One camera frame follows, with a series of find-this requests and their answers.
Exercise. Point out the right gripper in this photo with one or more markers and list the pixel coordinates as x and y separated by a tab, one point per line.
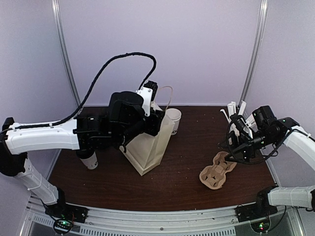
248	150

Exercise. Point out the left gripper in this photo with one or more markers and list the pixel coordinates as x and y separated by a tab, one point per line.
157	117

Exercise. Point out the white paper cup stack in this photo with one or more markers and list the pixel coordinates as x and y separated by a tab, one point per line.
175	116

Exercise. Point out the white paper bag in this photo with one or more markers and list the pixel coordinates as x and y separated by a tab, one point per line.
145	152

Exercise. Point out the cardboard cup carrier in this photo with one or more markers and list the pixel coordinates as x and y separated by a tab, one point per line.
214	176

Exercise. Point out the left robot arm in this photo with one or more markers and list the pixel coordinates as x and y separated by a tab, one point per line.
129	114

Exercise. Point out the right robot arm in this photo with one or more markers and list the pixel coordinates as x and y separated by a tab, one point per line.
255	139

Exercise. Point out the white wrapped stirrers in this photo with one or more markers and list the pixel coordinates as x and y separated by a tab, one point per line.
232	110

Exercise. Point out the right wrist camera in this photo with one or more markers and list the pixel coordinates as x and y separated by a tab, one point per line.
241	126

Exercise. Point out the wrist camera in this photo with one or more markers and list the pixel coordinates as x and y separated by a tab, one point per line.
148	92
241	126

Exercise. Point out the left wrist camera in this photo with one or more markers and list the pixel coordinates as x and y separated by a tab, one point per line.
148	92

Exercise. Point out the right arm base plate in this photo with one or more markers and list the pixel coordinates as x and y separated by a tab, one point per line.
258	217

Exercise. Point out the front aluminium rail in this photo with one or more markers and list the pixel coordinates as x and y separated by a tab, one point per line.
211	222

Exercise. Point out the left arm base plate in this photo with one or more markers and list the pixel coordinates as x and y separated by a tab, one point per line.
65	218

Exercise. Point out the right aluminium frame post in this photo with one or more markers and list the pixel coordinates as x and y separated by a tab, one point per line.
260	28

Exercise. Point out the aluminium frame post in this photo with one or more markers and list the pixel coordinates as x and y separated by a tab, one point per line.
64	52
260	28

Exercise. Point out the left aluminium frame post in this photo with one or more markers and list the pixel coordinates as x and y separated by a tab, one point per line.
64	52

